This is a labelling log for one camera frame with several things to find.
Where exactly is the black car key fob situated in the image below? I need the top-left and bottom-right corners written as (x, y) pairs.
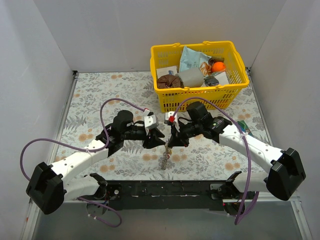
top-left (204, 76), bottom-right (220, 87)

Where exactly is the green sponge pack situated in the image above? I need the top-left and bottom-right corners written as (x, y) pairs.
top-left (237, 120), bottom-right (253, 137)

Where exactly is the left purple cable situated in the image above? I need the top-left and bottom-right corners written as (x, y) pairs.
top-left (19, 98), bottom-right (151, 228)

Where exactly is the purple cable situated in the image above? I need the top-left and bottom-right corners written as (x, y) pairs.
top-left (173, 97), bottom-right (260, 225)
top-left (19, 98), bottom-right (151, 228)

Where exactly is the light blue snack bag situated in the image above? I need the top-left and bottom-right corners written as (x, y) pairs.
top-left (179, 46), bottom-right (211, 72)

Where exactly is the metal keyring disc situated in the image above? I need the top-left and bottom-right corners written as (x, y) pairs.
top-left (160, 143), bottom-right (172, 170)

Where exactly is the brown chocolate donut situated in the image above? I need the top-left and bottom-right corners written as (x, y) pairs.
top-left (156, 74), bottom-right (184, 89)

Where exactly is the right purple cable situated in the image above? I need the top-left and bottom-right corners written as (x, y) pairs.
top-left (173, 97), bottom-right (260, 225)

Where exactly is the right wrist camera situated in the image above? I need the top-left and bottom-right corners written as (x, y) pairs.
top-left (164, 111), bottom-right (180, 132)

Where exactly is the white card box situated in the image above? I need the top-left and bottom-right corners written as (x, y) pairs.
top-left (156, 65), bottom-right (178, 79)

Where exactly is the gold wrapped candy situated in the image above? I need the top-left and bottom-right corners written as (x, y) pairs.
top-left (199, 61), bottom-right (212, 76)

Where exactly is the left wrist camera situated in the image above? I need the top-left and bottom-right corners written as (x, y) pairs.
top-left (143, 111), bottom-right (159, 132)

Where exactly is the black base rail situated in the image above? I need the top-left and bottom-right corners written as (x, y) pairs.
top-left (77, 179), bottom-right (251, 211)

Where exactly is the orange fruit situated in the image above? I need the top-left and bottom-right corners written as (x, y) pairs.
top-left (211, 61), bottom-right (226, 72)

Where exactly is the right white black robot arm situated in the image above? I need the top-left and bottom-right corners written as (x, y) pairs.
top-left (164, 101), bottom-right (306, 201)

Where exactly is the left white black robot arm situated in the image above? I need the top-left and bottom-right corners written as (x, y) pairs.
top-left (26, 110), bottom-right (165, 215)

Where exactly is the yellow plastic basket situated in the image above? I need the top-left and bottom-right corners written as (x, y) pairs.
top-left (150, 40), bottom-right (250, 114)

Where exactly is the grey tape roll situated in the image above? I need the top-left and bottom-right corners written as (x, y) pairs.
top-left (176, 67), bottom-right (204, 88)

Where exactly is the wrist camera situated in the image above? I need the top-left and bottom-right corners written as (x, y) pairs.
top-left (164, 111), bottom-right (180, 132)
top-left (143, 111), bottom-right (159, 132)

